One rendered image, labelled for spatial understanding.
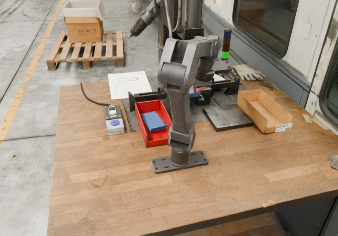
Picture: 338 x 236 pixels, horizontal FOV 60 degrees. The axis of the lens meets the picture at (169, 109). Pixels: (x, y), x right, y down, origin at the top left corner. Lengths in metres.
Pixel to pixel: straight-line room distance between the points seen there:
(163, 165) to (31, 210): 1.39
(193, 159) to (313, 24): 0.90
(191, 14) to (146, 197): 0.71
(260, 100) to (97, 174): 0.84
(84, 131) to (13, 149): 1.63
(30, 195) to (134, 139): 1.32
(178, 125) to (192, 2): 0.51
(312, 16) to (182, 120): 0.94
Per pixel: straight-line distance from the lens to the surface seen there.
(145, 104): 1.31
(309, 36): 1.62
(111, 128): 1.20
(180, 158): 1.02
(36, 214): 2.23
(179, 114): 0.89
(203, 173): 1.04
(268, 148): 1.20
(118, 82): 1.62
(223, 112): 1.33
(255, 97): 1.47
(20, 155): 2.75
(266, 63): 1.92
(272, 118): 1.38
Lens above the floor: 1.62
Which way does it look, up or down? 32 degrees down
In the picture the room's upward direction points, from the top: 1 degrees clockwise
